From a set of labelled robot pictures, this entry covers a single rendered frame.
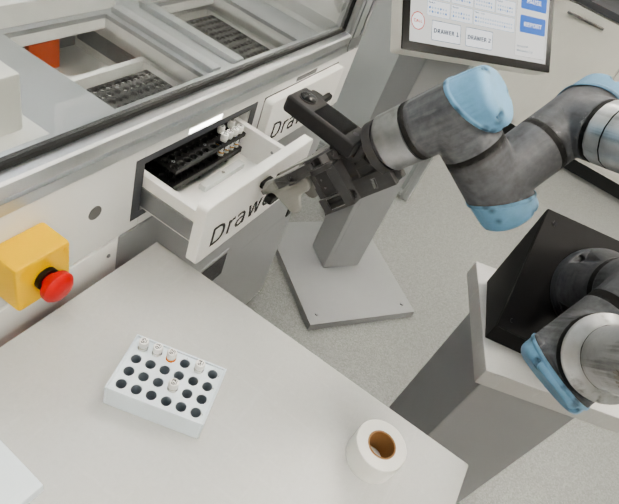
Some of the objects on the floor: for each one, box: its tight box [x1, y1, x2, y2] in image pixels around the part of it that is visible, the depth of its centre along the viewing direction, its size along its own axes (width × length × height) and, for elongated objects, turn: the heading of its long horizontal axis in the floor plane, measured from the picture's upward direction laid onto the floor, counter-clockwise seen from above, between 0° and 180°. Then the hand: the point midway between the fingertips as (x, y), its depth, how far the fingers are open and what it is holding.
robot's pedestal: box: [389, 262, 619, 504], centre depth 125 cm, size 30×30×76 cm
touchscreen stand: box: [275, 54, 469, 330], centre depth 172 cm, size 50×45×102 cm
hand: (272, 181), depth 80 cm, fingers closed on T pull, 3 cm apart
